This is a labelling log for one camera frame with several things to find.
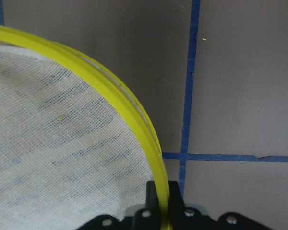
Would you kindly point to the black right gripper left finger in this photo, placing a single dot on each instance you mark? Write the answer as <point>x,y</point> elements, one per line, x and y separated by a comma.
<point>148,217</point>

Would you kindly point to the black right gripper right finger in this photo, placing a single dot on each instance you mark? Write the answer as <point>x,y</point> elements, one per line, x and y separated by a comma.
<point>182,217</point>

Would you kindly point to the yellow-rimmed steamer layer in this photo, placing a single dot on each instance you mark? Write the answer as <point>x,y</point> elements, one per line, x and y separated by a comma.
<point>124,105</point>

